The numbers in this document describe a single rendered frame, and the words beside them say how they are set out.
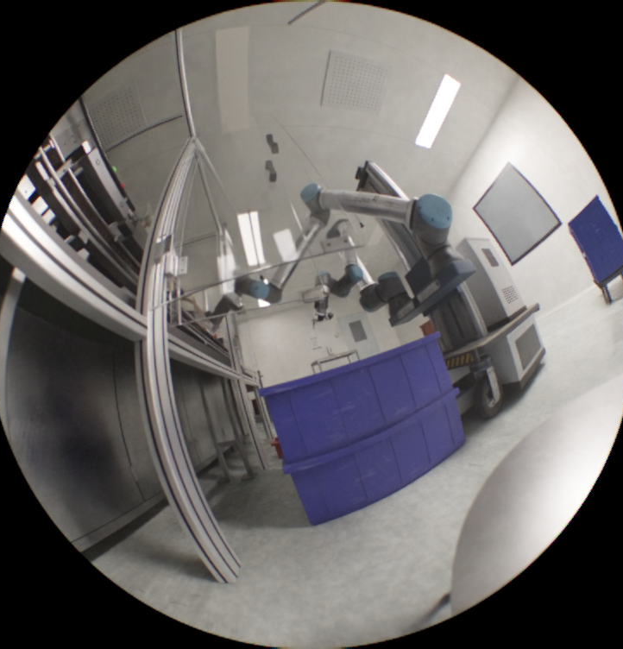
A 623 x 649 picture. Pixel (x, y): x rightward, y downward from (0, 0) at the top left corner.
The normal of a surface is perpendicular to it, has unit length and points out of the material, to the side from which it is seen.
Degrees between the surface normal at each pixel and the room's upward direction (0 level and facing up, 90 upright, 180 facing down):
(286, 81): 180
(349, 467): 90
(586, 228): 90
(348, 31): 180
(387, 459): 90
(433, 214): 94
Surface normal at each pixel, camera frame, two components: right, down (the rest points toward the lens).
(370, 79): 0.29, 0.91
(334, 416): 0.14, -0.34
